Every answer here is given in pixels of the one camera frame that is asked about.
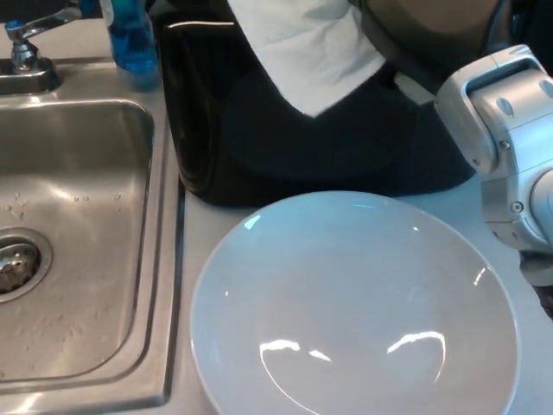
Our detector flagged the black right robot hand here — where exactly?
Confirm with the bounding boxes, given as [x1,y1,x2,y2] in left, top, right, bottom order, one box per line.
[358,0,493,94]

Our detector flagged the white tissue paper sheet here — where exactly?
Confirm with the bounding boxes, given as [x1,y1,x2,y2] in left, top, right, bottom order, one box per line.
[226,0,388,118]

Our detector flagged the black Tork tissue dispenser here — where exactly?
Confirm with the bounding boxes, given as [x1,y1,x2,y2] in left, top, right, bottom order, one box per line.
[155,0,480,207]

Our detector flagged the white ceramic plate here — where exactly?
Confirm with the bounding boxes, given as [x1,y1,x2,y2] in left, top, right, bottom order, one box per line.
[189,192,519,415]

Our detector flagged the blue dish soap bottle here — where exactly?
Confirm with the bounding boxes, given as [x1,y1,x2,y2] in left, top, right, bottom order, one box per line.
[101,0,162,93]

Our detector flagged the stainless steel sink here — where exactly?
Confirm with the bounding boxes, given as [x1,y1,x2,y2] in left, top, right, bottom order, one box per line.
[0,58,187,405]

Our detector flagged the chrome faucet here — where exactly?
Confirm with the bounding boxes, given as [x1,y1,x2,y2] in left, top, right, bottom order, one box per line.
[0,6,83,94]

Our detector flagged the metal sink drain strainer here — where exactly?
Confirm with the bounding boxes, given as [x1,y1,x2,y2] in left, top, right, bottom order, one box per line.
[0,228,54,303]

